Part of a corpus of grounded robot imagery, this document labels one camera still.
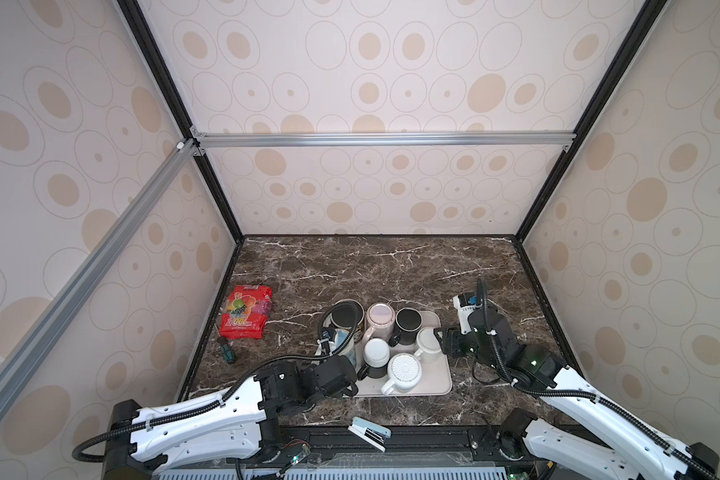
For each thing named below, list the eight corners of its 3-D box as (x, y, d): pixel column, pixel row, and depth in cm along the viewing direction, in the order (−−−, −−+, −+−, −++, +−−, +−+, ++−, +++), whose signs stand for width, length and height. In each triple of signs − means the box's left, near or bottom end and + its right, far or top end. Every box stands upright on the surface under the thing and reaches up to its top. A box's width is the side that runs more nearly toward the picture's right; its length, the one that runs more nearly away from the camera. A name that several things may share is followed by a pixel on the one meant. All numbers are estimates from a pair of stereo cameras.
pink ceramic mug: (362, 351, 92) (362, 332, 82) (363, 323, 98) (362, 303, 88) (393, 351, 92) (396, 332, 82) (391, 323, 98) (394, 303, 88)
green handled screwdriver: (228, 365, 88) (225, 363, 87) (218, 342, 93) (215, 338, 92) (238, 359, 90) (236, 357, 88) (228, 336, 94) (226, 333, 93)
